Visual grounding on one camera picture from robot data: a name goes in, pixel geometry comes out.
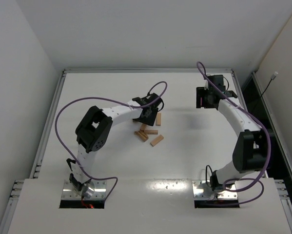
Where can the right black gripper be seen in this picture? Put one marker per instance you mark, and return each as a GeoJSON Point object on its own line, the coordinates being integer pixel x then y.
{"type": "Point", "coordinates": [200, 98]}

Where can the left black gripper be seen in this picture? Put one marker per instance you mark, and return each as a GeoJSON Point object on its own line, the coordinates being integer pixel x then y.
{"type": "Point", "coordinates": [148, 116]}

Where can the long wood block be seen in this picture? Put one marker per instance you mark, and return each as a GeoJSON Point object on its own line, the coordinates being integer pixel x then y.
{"type": "Point", "coordinates": [151, 132]}
{"type": "Point", "coordinates": [157, 140]}
{"type": "Point", "coordinates": [158, 119]}
{"type": "Point", "coordinates": [143, 127]}

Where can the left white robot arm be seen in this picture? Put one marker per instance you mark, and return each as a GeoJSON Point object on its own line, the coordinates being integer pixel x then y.
{"type": "Point", "coordinates": [93, 130]}

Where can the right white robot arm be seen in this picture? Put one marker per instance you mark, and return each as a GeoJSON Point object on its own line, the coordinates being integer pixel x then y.
{"type": "Point", "coordinates": [253, 149]}

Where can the grooved wood block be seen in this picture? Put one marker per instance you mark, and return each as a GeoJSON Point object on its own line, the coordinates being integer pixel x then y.
{"type": "Point", "coordinates": [141, 135]}

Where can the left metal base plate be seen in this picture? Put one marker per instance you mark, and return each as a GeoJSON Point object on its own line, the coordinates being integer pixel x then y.
{"type": "Point", "coordinates": [93, 190]}

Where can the metal base plate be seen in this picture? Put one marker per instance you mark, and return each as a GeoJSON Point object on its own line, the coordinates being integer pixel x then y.
{"type": "Point", "coordinates": [93, 190]}
{"type": "Point", "coordinates": [202, 192]}

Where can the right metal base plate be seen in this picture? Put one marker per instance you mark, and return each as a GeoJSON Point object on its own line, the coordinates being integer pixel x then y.
{"type": "Point", "coordinates": [202, 192]}

